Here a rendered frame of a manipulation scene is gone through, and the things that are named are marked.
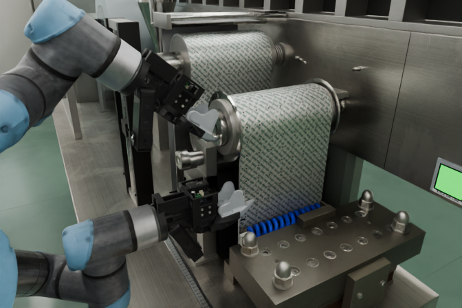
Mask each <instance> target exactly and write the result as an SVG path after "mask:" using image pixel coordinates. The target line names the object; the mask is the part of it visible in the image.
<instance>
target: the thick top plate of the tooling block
mask: <svg viewBox="0 0 462 308"><path fill-rule="evenodd" d="M358 203H359V199H358V200H356V201H353V202H351V203H348V204H345V205H343V206H340V207H337V208H335V209H336V214H335V216H334V217H331V218H328V219H325V220H323V221H320V222H318V223H315V224H313V225H309V226H307V227H305V228H303V227H302V226H301V225H300V224H298V223H293V224H291V225H288V226H285V227H284V228H280V229H278V230H275V231H272V232H269V233H267V234H264V235H261V236H258V237H257V243H258V250H259V252H258V255H257V256H255V257H253V258H248V257H245V256H243V255H242V254H241V247H242V246H241V245H240V244H237V245H234V246H232V247H230V271H231V273H232V274H233V276H234V277H235V278H236V280H237V281H238V282H239V284H240V285H241V286H242V288H243V289H244V291H245V292H246V294H247V295H248V296H249V297H250V299H251V300H252V302H253V303H254V304H255V305H256V307H257V308H317V307H319V306H321V305H323V304H325V303H327V302H329V301H330V300H333V299H334V298H336V297H338V296H340V295H342V294H343V293H344V289H345V285H346V281H347V274H349V273H351V272H353V271H355V270H357V269H359V268H361V267H363V266H365V265H367V264H369V263H371V262H373V261H375V260H377V259H379V258H381V257H385V258H386V259H388V260H389V261H390V262H391V266H390V269H391V268H393V267H395V266H397V265H399V264H400V263H403V262H404V261H407V260H408V259H411V258H412V257H414V256H416V255H418V254H420V252H421V247H422V245H423V242H424V237H425V234H426V231H424V230H422V229H421V228H419V227H417V226H416V225H414V224H413V223H410V227H409V232H408V233H405V234H402V233H398V232H396V231H394V230H393V229H392V228H391V224H392V223H393V218H395V217H396V213H394V212H393V211H391V210H389V209H388V208H386V207H384V206H383V205H381V204H379V203H377V202H376V201H374V205H373V206H374V209H373V210H369V211H368V210H363V209H361V208H359V207H358ZM279 261H287V262H288V263H289V264H290V266H291V274H292V280H293V285H292V286H291V288H289V289H286V290H281V289H278V288H276V287H275V286H274V285H273V283H272V278H273V276H274V270H275V269H276V265H277V264H278V262H279Z"/></svg>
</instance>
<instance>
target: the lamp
mask: <svg viewBox="0 0 462 308"><path fill-rule="evenodd" d="M435 188H437V189H439V190H441V191H443V192H445V193H447V194H449V195H452V196H453V197H456V198H457V199H460V200H462V173H460V172H458V171H455V170H453V169H451V168H448V167H446V166H443V165H441V168H440V171H439V176H438V178H437V183H436V186H435Z"/></svg>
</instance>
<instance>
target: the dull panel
mask: <svg viewBox="0 0 462 308"><path fill-rule="evenodd" d="M327 157H329V163H328V169H327V179H326V185H325V191H324V202H325V203H326V204H327V205H331V206H332V207H334V208H337V207H340V206H343V205H345V204H348V203H349V199H350V194H351V186H352V181H353V174H354V169H355V161H356V155H354V154H352V153H350V152H348V151H346V150H344V149H342V148H340V147H338V146H336V145H334V144H332V143H330V142H329V145H328V151H327Z"/></svg>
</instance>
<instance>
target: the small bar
mask: <svg viewBox="0 0 462 308"><path fill-rule="evenodd" d="M335 215H336V209H335V208H334V207H332V206H331V205H326V206H323V207H321V208H317V209H315V210H312V211H309V212H306V213H304V214H300V215H298V216H297V223H298V224H300V225H301V226H302V227H303V228H305V227H307V226H310V225H313V224H315V223H318V222H320V221H323V220H325V219H328V218H331V217H334V216H335Z"/></svg>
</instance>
